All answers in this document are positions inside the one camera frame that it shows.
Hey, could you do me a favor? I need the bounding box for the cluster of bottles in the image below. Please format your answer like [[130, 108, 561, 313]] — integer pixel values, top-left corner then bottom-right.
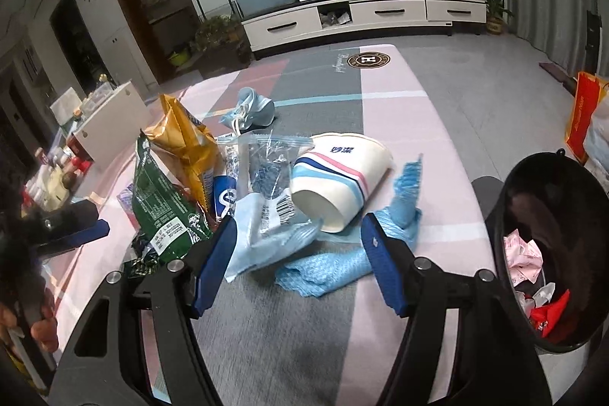
[[24, 135, 96, 212]]

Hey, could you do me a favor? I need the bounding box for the pink grey table cover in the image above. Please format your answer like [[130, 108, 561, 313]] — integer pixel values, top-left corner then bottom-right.
[[43, 42, 524, 406]]

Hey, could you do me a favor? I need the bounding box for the group of leafy potted plants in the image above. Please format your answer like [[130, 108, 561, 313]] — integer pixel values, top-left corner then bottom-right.
[[169, 13, 252, 71]]

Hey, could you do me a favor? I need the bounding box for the clear crumpled wrapper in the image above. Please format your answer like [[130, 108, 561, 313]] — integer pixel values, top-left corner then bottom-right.
[[518, 282, 557, 316]]

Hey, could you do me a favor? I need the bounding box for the clear zip plastic bag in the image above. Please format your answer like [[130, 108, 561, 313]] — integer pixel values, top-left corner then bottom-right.
[[216, 132, 315, 226]]

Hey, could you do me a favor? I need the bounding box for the red wrapper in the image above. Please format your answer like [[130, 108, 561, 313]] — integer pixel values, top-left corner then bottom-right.
[[529, 289, 571, 338]]

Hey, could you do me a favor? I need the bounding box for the blue face mask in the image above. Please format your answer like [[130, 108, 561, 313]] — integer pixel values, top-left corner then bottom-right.
[[220, 86, 276, 133]]

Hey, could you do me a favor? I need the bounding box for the white plastic bag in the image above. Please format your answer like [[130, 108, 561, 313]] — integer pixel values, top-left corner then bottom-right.
[[584, 102, 609, 193]]

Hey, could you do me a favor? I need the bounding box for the blue mesh cloth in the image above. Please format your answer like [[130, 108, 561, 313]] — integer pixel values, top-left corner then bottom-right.
[[275, 154, 424, 296]]

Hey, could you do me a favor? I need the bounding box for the small potted plant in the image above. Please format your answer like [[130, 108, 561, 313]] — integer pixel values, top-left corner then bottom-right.
[[484, 0, 515, 37]]

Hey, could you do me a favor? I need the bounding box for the yellow potato chip bag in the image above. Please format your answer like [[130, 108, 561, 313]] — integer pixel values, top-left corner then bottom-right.
[[144, 93, 224, 209]]

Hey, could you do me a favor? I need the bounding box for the person's left hand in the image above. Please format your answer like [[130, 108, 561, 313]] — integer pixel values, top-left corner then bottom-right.
[[0, 305, 60, 361]]

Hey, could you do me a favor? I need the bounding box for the orange paper bag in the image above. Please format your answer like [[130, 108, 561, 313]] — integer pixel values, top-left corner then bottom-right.
[[565, 72, 609, 164]]

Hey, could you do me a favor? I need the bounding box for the green snack bag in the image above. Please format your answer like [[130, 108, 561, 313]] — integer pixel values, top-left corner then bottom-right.
[[121, 130, 215, 278]]

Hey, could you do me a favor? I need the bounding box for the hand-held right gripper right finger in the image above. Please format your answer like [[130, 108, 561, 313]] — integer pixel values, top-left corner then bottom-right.
[[360, 213, 557, 406]]

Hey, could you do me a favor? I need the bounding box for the pale purple packet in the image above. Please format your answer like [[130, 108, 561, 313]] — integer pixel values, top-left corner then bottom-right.
[[116, 182, 143, 228]]

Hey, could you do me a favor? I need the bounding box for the dark floor mat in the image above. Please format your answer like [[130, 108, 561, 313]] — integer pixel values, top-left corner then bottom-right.
[[539, 61, 579, 95]]

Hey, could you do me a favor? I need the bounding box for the white television cabinet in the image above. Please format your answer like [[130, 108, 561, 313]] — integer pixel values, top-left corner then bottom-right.
[[240, 0, 487, 52]]

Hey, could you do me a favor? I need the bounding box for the light blue plastic wrapper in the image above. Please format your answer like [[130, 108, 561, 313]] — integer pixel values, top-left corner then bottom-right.
[[223, 194, 324, 283]]

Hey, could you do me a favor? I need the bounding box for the pink crumpled wrapper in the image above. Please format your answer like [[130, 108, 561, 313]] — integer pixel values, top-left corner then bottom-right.
[[503, 231, 544, 288]]

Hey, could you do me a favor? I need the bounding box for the striped paper cup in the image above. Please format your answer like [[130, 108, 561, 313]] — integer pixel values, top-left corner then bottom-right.
[[290, 131, 395, 234]]

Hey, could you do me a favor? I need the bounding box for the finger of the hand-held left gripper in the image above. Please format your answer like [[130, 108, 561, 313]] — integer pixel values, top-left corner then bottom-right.
[[35, 201, 109, 255]]

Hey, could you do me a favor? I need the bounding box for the white storage box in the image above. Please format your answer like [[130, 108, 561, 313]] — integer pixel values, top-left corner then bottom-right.
[[76, 81, 153, 164]]

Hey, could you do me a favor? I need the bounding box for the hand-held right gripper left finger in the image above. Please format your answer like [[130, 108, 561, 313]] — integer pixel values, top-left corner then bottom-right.
[[48, 215, 237, 406]]

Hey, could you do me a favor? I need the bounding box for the blue white snack wrapper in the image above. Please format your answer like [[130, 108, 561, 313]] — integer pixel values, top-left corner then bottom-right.
[[212, 175, 239, 219]]

